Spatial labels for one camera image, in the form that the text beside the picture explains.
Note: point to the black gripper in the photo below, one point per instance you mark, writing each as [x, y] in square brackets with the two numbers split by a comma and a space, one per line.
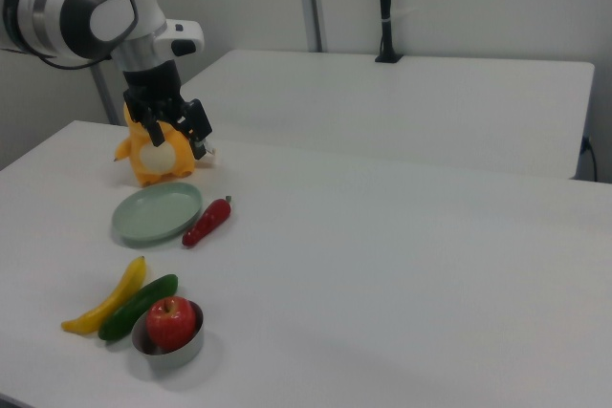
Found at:
[153, 88]

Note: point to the red apple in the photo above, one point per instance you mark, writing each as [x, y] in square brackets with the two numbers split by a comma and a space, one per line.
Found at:
[169, 324]

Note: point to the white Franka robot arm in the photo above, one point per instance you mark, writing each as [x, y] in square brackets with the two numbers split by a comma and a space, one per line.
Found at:
[110, 16]

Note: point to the yellow duck plush toy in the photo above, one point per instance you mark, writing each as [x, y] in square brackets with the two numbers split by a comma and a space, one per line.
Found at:
[165, 157]

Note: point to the pale green plate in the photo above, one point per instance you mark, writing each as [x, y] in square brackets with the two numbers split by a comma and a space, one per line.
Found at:
[153, 212]

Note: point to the red chili pepper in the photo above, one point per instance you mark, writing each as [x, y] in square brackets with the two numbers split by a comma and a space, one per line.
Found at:
[208, 221]

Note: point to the green cucumber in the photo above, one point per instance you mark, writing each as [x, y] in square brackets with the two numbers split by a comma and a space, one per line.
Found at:
[138, 305]

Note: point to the yellow banana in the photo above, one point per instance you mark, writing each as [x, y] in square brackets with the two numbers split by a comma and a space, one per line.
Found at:
[112, 303]

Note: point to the white side table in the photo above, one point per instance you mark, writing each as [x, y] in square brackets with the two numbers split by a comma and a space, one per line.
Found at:
[382, 107]

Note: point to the round metal bowl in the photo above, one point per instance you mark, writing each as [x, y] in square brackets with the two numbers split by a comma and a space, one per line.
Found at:
[177, 356]

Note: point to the black pole with base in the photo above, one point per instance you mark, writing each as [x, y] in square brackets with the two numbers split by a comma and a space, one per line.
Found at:
[385, 2]

